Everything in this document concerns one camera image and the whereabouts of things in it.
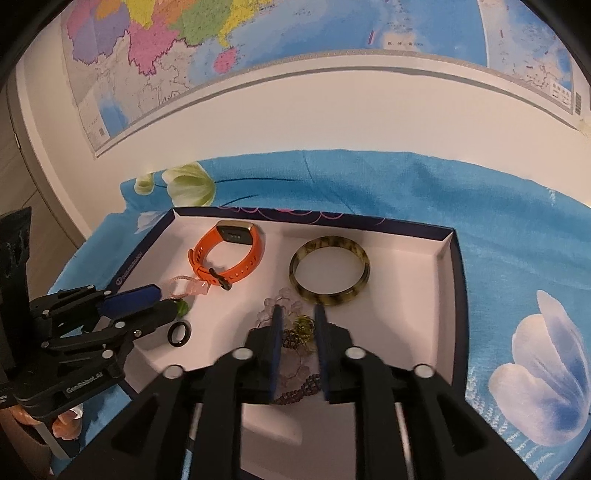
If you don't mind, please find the black ring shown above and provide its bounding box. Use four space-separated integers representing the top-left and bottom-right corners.
167 321 191 346

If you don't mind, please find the pink cord green bead pendant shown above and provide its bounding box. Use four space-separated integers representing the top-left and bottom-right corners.
166 275 211 320

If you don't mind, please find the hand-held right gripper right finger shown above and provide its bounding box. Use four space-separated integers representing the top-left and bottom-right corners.
314 305 509 480

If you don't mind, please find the blue floral blanket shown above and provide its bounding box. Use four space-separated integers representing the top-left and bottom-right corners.
60 148 591 480

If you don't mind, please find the person's left hand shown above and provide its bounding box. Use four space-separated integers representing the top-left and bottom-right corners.
10 404 85 445

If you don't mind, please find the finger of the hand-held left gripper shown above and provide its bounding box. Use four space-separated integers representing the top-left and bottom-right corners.
43 299 182 371
30 284 163 331

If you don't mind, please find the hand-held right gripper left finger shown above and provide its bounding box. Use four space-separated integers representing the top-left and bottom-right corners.
95 305 284 480

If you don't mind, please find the dark red beaded necklace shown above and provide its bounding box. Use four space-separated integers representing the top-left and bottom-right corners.
256 287 334 407

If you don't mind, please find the orange smart watch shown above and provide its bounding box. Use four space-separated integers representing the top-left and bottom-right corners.
188 220 267 292

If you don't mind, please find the tortoiseshell bangle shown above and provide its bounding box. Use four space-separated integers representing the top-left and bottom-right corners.
289 235 372 308

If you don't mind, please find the navy floral box tray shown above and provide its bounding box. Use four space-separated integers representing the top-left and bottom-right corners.
104 207 471 480

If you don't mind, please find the colourful wall map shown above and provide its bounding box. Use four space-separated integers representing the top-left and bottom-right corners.
60 0 591 160

